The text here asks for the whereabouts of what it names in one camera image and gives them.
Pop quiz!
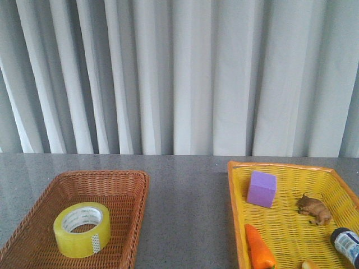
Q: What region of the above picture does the grey white curtain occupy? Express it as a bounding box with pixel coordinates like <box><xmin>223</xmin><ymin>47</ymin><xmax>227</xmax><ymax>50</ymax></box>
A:
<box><xmin>1</xmin><ymin>1</ymin><xmax>358</xmax><ymax>157</ymax></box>

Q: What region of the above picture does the yellow plastic basket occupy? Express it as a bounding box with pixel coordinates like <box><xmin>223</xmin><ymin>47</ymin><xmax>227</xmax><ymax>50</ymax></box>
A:
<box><xmin>228</xmin><ymin>161</ymin><xmax>358</xmax><ymax>268</ymax></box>

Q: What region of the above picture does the brown toy animal figure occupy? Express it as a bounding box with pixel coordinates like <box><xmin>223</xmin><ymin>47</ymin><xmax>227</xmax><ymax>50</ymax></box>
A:
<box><xmin>297</xmin><ymin>194</ymin><xmax>332</xmax><ymax>226</ymax></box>

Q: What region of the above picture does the orange toy carrot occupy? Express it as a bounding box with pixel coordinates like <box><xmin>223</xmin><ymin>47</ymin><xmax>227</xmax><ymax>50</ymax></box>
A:
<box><xmin>245</xmin><ymin>224</ymin><xmax>277</xmax><ymax>269</ymax></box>

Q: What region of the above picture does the brown wicker basket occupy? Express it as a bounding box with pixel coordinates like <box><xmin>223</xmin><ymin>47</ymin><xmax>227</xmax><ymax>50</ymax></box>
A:
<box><xmin>1</xmin><ymin>170</ymin><xmax>150</xmax><ymax>268</ymax></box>

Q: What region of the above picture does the dark blue labelled bottle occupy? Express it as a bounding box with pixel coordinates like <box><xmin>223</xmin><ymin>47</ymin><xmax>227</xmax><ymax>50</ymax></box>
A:
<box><xmin>330</xmin><ymin>227</ymin><xmax>358</xmax><ymax>268</ymax></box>

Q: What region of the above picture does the yellow clear tape roll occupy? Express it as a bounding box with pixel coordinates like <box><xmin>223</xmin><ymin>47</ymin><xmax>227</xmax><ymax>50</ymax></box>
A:
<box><xmin>53</xmin><ymin>202</ymin><xmax>111</xmax><ymax>258</ymax></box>

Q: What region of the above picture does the tan toy food piece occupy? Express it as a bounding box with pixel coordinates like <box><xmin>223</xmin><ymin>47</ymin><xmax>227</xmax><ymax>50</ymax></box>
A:
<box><xmin>302</xmin><ymin>259</ymin><xmax>320</xmax><ymax>269</ymax></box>

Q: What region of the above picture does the purple foam cube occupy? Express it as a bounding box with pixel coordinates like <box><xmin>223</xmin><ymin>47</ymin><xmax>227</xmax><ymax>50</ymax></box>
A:
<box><xmin>247</xmin><ymin>171</ymin><xmax>277</xmax><ymax>208</ymax></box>

